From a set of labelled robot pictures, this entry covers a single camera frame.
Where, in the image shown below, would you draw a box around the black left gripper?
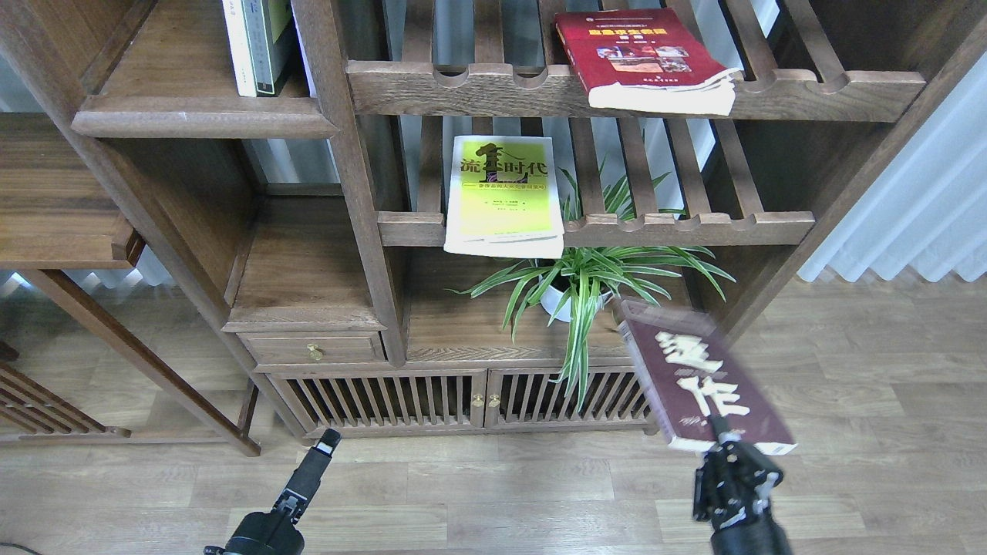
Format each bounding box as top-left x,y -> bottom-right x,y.
204,429 -> 342,554

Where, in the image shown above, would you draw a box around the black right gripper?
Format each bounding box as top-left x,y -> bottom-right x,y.
693,415 -> 785,533

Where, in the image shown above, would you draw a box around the maroon book white characters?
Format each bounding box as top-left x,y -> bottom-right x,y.
615,298 -> 797,456

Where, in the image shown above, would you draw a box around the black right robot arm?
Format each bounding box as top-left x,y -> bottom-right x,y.
693,415 -> 792,554

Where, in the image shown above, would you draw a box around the right slatted cabinet door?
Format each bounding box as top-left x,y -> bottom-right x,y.
484,366 -> 659,435

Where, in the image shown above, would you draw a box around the slatted cabinet door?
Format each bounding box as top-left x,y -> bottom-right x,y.
484,366 -> 659,435
269,369 -> 487,438

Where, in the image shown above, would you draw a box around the left slatted cabinet door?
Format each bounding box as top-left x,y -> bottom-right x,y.
269,369 -> 487,438

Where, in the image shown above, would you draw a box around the small wooden drawer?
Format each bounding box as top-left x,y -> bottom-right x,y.
237,331 -> 385,365

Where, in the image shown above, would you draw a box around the white plant pot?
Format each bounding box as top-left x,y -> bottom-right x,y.
540,275 -> 613,327

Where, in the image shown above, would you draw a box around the green spider plant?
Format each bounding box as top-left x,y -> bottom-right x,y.
449,158 -> 737,415

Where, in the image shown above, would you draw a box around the dark wooden bookshelf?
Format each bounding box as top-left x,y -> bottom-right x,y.
2,1 -> 985,438

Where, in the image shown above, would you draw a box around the wooden slatted rack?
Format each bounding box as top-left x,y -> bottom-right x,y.
1,342 -> 131,442

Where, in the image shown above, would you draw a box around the white curtain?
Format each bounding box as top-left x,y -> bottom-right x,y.
799,59 -> 986,282

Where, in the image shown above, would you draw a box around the yellow green book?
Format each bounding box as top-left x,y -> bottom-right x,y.
443,136 -> 564,259

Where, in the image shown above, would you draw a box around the wooden side table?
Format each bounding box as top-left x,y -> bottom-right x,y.
1,113 -> 261,456

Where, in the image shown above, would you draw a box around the red book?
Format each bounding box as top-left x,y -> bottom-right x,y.
554,9 -> 737,116

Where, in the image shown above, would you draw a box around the grey green upright book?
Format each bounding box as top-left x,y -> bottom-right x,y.
242,1 -> 295,97

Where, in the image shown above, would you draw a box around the white upright book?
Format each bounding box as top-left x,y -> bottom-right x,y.
222,0 -> 258,97

